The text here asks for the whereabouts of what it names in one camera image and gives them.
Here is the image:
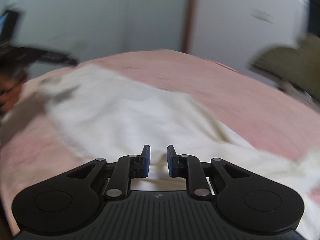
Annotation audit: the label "olive padded headboard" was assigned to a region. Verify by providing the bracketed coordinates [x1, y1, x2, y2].
[251, 34, 319, 102]

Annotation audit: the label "white textured pants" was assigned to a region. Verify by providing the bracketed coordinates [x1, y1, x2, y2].
[39, 64, 319, 239]

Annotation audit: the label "brown wooden door frame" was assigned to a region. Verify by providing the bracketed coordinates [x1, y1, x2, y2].
[181, 0, 197, 54]

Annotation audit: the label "pink bed blanket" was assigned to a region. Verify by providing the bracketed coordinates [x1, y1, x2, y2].
[1, 50, 319, 234]

